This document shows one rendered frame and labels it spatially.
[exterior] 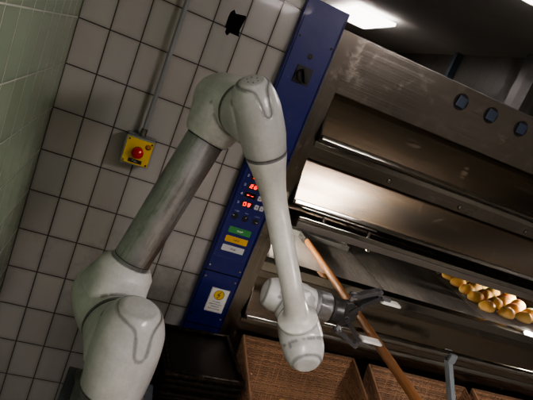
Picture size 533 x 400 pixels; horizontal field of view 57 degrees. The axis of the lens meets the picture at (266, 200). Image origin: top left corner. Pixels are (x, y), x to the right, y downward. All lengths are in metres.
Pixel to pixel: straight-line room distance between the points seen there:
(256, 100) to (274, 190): 0.23
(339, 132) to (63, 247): 1.10
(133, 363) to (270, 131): 0.59
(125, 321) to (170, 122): 0.84
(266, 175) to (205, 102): 0.23
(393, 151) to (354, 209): 0.27
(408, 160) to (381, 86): 0.32
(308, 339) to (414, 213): 1.03
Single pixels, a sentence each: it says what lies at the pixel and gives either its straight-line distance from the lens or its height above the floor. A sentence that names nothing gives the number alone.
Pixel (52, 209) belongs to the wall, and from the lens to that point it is 1.89.
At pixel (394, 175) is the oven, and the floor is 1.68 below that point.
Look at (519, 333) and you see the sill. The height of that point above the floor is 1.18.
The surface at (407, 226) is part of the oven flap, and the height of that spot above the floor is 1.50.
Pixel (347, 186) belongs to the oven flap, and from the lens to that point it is 1.98.
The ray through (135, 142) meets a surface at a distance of 1.71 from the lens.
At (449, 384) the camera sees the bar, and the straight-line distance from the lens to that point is 2.03.
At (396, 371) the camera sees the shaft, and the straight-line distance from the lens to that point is 1.61.
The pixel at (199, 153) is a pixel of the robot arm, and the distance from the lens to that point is 1.22.
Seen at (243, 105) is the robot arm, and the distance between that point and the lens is 1.08.
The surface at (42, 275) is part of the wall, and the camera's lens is 2.00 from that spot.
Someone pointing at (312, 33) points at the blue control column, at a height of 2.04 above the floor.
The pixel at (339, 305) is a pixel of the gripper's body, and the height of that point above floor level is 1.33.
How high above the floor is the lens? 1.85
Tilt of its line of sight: 13 degrees down
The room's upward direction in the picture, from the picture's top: 22 degrees clockwise
